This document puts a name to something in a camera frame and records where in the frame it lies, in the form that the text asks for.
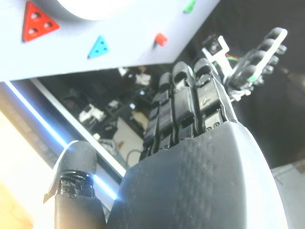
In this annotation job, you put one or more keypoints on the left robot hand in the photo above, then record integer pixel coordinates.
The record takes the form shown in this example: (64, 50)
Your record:
(190, 179)

